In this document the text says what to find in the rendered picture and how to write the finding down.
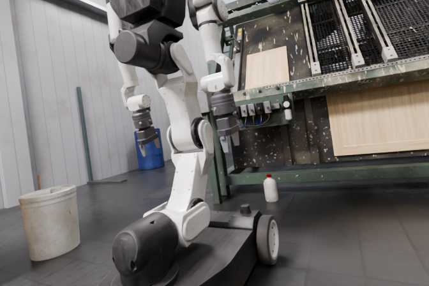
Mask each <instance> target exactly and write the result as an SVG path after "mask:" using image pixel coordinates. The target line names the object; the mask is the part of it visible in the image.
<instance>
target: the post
mask: <svg viewBox="0 0 429 286"><path fill-rule="evenodd" d="M202 117H203V118H204V119H205V120H207V121H209V123H210V124H211V116H210V113H203V114H202ZM211 127H212V126H211ZM209 178H210V183H211V192H212V197H213V204H220V203H221V202H222V195H221V190H220V181H219V176H218V167H217V162H216V153H215V144H214V158H213V161H212V163H211V166H210V168H209Z"/></svg>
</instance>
